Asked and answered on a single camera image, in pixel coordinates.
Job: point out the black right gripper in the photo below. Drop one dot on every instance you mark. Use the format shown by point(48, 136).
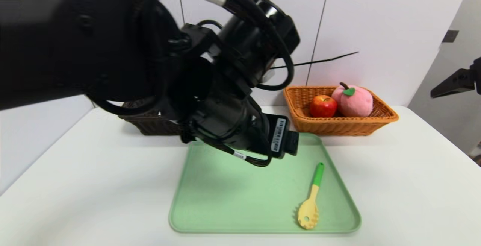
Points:
point(474, 77)

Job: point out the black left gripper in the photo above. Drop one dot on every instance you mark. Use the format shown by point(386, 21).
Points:
point(279, 135)

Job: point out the red apple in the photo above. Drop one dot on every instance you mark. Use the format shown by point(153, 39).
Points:
point(323, 107)

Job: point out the pink plush peach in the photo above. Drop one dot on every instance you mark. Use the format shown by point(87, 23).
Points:
point(355, 103)

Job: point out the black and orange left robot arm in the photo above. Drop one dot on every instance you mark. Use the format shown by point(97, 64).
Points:
point(94, 46)

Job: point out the orange wicker basket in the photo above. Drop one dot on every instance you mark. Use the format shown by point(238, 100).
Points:
point(357, 125)

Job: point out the dark brown wicker basket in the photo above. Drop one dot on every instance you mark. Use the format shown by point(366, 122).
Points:
point(150, 125)

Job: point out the light green plastic tray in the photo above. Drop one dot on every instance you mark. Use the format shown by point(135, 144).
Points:
point(233, 201)

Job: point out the dark wall plate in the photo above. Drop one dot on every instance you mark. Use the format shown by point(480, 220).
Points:
point(450, 36)

